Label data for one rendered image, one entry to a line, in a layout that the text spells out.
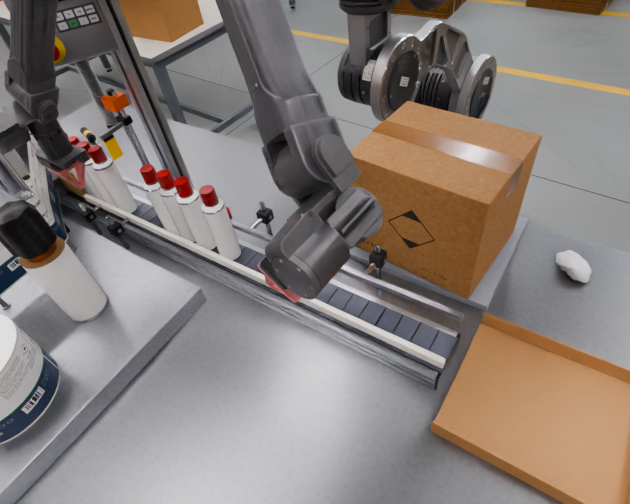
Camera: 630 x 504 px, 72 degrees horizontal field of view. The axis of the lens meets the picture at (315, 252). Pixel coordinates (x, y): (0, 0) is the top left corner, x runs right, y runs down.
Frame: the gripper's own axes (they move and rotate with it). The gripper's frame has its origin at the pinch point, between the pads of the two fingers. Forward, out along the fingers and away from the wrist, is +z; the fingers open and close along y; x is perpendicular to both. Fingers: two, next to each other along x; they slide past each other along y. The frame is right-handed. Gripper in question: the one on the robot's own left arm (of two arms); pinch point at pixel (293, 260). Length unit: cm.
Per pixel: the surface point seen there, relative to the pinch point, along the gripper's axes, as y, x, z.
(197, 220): -9.5, -19.2, 40.1
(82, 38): -17, -62, 31
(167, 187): -9.6, -28.9, 39.0
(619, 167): -218, 103, 73
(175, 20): -121, -123, 142
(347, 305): -13.5, 16.9, 24.4
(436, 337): -16.3, 31.6, 12.5
